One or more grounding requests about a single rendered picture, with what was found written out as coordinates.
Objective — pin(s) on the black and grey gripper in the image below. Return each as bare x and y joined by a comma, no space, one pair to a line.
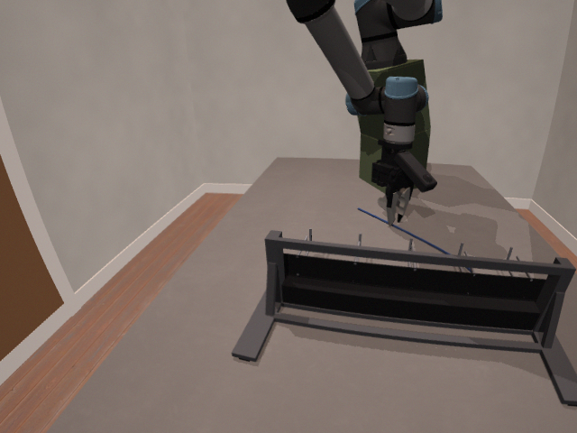
387,172

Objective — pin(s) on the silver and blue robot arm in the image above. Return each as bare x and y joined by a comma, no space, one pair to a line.
378,21

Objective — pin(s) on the grey free-standing rack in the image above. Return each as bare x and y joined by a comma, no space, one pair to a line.
415,296

